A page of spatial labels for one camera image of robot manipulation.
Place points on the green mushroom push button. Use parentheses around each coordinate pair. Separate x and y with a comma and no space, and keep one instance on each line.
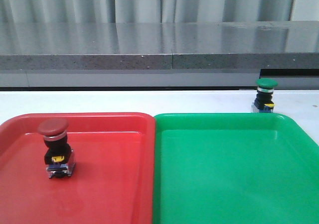
(263,102)

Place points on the grey granite counter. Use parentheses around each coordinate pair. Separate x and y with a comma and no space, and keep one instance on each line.
(218,55)

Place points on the green plastic tray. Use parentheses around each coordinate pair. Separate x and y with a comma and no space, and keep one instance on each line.
(234,168)

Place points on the red plastic tray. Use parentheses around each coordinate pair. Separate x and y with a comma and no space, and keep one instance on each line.
(112,182)

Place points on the grey-white curtain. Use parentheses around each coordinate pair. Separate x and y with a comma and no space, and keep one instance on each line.
(156,11)

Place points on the red mushroom push button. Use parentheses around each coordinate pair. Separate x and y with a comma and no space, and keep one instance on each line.
(60,157)

